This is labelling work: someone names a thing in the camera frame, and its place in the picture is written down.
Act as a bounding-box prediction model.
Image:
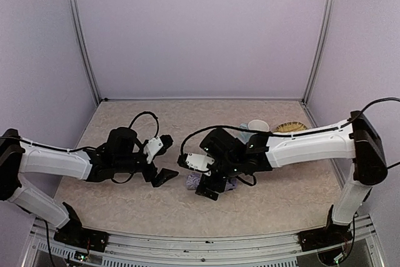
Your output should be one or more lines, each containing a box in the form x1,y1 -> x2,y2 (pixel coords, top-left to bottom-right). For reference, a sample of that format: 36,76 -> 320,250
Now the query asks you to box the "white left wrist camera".
143,134 -> 173,164

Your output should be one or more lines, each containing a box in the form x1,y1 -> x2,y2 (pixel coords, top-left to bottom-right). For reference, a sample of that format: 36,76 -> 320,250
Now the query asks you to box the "left aluminium frame post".
68,0 -> 102,106

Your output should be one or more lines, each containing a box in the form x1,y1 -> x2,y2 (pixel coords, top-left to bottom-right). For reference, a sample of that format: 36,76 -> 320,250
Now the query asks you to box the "woven bamboo tray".
274,121 -> 308,133

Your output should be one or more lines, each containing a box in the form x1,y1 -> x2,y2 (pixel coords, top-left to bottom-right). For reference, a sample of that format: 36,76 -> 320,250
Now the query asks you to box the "aluminium frame post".
68,0 -> 102,106
302,0 -> 335,106

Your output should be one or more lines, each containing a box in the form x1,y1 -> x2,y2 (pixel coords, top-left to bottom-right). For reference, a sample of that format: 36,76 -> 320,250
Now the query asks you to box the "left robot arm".
1,127 -> 179,230

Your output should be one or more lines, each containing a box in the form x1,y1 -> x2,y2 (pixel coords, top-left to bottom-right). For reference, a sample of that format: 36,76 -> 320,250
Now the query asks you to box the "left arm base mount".
54,226 -> 109,253

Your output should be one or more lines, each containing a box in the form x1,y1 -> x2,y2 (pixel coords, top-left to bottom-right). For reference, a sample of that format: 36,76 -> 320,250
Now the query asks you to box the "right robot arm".
184,111 -> 388,227

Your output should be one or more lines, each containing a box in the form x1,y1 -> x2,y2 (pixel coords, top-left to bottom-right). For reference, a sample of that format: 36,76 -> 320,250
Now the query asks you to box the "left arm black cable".
128,111 -> 160,139

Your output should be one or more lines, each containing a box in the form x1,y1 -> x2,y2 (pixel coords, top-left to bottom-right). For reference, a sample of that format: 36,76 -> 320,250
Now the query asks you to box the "front aluminium rail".
23,213 -> 385,267

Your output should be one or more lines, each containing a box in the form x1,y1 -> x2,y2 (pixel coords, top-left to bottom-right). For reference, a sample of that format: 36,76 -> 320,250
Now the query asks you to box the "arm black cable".
128,111 -> 160,139
179,126 -> 273,158

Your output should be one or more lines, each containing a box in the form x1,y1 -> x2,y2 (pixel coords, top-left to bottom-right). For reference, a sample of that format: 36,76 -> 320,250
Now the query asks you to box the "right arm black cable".
179,126 -> 273,158

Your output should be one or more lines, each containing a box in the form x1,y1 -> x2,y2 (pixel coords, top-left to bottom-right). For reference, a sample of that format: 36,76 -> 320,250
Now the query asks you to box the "lavender folding umbrella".
185,173 -> 238,193

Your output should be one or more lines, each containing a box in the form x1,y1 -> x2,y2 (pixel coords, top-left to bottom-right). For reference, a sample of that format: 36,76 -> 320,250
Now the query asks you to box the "light blue mug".
239,119 -> 270,143

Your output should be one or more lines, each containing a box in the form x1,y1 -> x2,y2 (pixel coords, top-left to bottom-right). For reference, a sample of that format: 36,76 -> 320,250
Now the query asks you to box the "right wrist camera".
177,153 -> 214,176

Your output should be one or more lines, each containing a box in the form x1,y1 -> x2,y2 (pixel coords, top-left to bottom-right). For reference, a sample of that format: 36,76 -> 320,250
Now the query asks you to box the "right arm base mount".
298,228 -> 353,252

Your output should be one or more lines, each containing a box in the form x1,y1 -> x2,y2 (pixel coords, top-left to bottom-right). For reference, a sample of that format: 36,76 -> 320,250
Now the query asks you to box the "right aluminium frame post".
302,0 -> 335,106

